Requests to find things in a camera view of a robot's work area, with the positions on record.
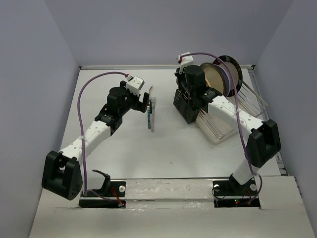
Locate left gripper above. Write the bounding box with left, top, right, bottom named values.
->
left=118, top=81, right=149, bottom=117

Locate silver fork pink handle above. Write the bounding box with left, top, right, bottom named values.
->
left=150, top=97, right=156, bottom=132

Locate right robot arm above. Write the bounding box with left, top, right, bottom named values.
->
left=173, top=64, right=281, bottom=194

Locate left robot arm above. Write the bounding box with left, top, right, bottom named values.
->
left=42, top=76, right=150, bottom=200

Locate black utensil caddy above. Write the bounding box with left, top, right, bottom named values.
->
left=173, top=89, right=200, bottom=124

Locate brown rimmed beige plate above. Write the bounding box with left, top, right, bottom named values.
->
left=200, top=62, right=224, bottom=95

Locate purple plate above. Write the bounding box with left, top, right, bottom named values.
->
left=215, top=64, right=231, bottom=97

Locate clear drain tray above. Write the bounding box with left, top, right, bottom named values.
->
left=196, top=110, right=237, bottom=145

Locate black patterned plate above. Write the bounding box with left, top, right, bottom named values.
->
left=219, top=55, right=243, bottom=97

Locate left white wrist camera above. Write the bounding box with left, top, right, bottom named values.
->
left=125, top=75, right=145, bottom=96

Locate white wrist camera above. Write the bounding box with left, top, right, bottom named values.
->
left=125, top=75, right=145, bottom=96
left=177, top=52, right=194, bottom=73

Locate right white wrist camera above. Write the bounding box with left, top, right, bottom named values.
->
left=177, top=52, right=194, bottom=73

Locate wire dish rack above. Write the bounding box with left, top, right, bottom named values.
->
left=237, top=82, right=268, bottom=118

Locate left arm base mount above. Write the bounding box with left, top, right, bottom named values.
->
left=78, top=170, right=126, bottom=209

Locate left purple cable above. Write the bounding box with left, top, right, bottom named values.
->
left=77, top=71, right=129, bottom=199

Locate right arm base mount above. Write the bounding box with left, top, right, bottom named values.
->
left=211, top=179, right=261, bottom=208

